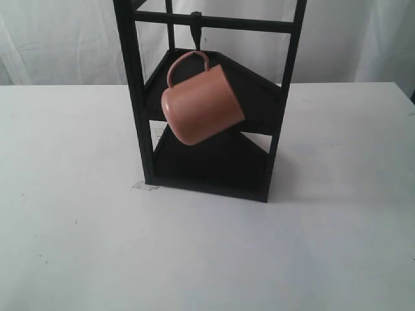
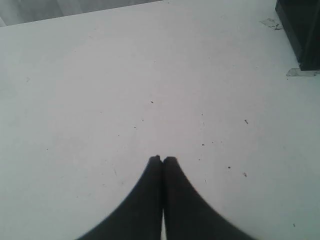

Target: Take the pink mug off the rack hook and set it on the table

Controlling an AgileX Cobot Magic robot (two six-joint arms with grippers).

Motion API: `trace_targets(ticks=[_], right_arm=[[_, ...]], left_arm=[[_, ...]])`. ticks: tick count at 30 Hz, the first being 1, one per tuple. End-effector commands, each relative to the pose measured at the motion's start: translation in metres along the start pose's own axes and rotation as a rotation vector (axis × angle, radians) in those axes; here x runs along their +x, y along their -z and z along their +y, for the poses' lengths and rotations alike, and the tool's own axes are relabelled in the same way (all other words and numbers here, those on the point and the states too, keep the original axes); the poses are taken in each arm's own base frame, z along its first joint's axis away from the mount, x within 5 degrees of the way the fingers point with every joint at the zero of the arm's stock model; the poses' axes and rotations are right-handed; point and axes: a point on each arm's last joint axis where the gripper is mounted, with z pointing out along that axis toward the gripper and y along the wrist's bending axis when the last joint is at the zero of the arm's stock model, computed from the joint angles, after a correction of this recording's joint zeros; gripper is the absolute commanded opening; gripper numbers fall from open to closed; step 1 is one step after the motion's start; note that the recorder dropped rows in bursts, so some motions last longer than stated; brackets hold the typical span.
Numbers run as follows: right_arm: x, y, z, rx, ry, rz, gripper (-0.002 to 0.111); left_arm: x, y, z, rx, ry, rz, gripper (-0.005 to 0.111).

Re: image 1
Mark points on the pink ceramic mug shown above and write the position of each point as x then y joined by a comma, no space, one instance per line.
201,106

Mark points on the black two-tier shelf rack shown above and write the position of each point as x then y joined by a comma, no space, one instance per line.
237,162

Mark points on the clear tape piece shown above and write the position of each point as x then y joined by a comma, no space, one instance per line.
141,185

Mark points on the white backdrop curtain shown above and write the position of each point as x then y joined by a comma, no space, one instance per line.
76,42

